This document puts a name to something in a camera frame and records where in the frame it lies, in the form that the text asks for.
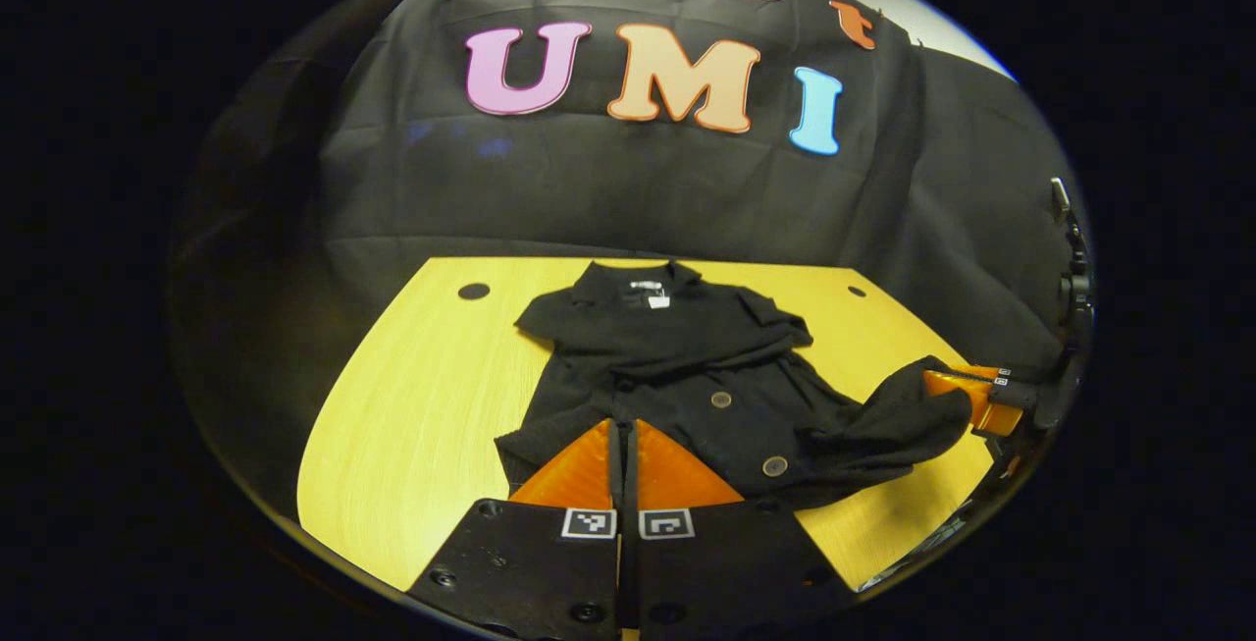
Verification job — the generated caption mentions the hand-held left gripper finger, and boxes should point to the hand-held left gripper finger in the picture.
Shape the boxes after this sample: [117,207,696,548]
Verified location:
[622,417,855,640]
[407,417,624,640]

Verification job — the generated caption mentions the black buttoned jacket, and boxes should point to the black buttoned jacket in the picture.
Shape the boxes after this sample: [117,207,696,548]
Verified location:
[494,260,974,511]

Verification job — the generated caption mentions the black backdrop cloth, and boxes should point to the black backdrop cloth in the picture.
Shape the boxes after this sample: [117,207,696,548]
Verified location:
[167,0,1092,485]

